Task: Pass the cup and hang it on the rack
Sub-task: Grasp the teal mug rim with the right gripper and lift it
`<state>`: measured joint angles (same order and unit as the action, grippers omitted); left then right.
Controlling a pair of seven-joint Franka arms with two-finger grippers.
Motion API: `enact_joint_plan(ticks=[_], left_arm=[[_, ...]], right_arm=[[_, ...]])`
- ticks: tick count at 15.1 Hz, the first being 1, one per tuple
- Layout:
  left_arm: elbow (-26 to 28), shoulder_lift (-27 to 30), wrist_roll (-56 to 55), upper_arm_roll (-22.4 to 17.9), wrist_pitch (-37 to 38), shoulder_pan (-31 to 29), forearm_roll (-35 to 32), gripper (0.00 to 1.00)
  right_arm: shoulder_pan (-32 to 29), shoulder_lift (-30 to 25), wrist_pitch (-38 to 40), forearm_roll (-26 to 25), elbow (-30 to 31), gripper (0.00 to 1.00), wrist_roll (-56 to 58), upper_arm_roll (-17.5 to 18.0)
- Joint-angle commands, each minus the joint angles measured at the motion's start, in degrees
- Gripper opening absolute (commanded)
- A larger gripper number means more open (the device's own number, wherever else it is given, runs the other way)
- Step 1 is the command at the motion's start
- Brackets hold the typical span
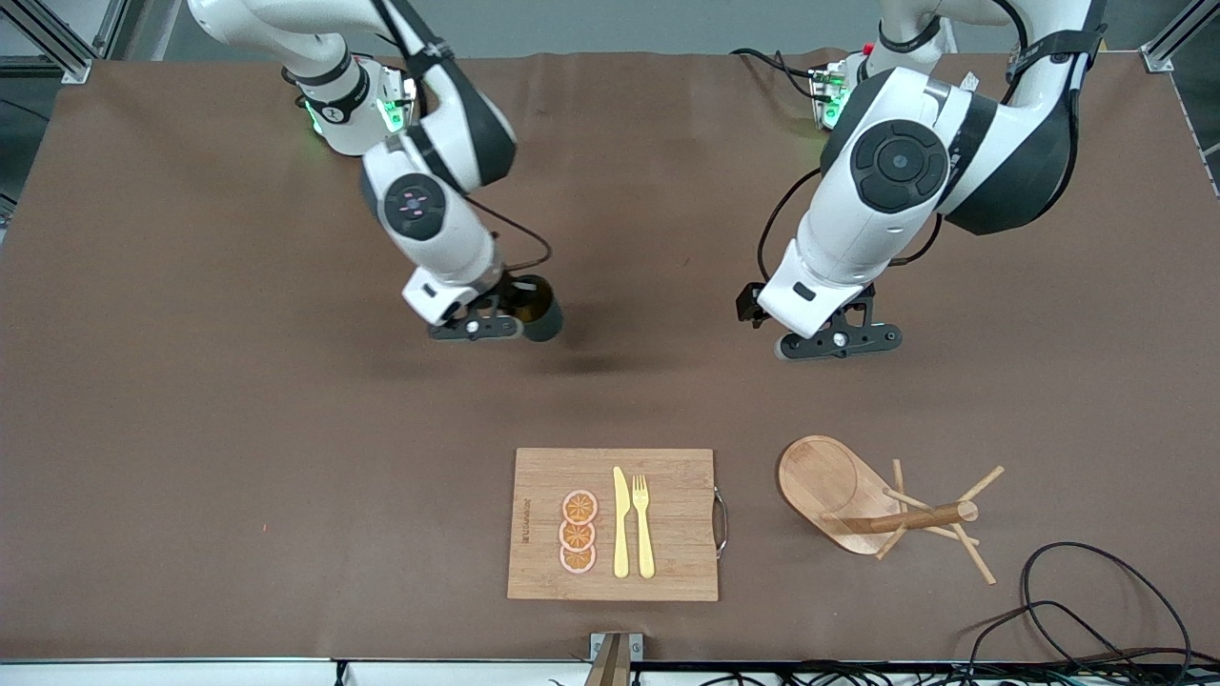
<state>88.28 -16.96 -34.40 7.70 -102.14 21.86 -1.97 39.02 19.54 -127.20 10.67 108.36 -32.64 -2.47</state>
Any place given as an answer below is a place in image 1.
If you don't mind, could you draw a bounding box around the teal mug with yellow inside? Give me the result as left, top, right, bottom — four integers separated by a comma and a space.
510, 274, 564, 343

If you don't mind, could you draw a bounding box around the wooden mug rack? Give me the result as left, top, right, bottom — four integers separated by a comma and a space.
777, 434, 1007, 586

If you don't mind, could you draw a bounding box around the brown table cover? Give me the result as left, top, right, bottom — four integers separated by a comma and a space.
0, 50, 1220, 663

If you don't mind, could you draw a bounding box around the bamboo cutting board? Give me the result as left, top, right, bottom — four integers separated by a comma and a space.
506, 448, 730, 603

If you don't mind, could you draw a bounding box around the yellow plastic fork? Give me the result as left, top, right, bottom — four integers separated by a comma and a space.
632, 474, 657, 579

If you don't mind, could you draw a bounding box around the yellow plastic knife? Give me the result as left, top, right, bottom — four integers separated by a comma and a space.
612, 466, 631, 579

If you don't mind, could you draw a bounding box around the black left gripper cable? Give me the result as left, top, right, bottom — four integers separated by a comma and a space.
758, 167, 825, 287

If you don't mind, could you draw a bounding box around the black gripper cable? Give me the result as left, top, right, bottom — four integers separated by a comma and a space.
467, 195, 554, 272
758, 167, 825, 287

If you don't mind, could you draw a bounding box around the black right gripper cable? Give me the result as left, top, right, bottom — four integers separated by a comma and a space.
467, 195, 554, 272

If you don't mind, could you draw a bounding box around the black left arm base cable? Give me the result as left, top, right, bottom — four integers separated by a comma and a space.
729, 48, 823, 104

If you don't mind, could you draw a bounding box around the metal bracket with wooden post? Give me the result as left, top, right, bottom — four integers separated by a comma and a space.
586, 632, 645, 686

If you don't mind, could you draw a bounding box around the black floor cable loop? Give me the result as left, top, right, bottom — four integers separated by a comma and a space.
963, 600, 1145, 686
1020, 541, 1194, 668

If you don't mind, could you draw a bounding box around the aluminium frame profile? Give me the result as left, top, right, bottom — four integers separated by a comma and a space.
1139, 0, 1220, 74
0, 0, 130, 85

